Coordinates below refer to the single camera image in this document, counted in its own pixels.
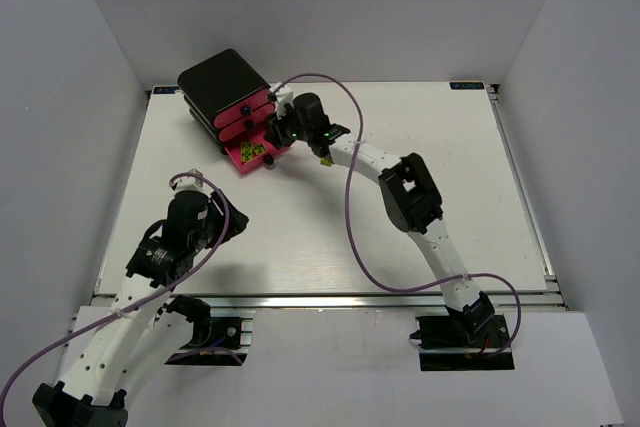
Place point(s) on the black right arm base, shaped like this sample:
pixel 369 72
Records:
pixel 445 346

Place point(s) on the lime small lego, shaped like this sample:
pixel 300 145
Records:
pixel 259 150

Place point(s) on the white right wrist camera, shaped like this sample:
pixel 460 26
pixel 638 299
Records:
pixel 280 95

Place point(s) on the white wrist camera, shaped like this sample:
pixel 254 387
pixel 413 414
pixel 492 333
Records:
pixel 188 181
pixel 280 95

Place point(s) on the pink top drawer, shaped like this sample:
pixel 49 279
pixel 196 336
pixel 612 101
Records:
pixel 254 104

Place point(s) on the black drawer cabinet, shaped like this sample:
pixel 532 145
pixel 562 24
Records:
pixel 216 84

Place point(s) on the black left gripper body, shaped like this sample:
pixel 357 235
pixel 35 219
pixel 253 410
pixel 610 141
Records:
pixel 228 220

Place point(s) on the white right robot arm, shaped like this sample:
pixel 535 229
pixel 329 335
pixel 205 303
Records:
pixel 411 199

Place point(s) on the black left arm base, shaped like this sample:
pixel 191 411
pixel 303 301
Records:
pixel 221 338

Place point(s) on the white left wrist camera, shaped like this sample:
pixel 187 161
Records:
pixel 188 181

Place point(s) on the lime long lego brick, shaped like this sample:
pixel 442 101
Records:
pixel 246 152

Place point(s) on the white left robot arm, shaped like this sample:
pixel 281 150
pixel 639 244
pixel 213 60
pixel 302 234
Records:
pixel 147 324

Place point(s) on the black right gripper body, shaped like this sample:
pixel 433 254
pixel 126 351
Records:
pixel 278 130

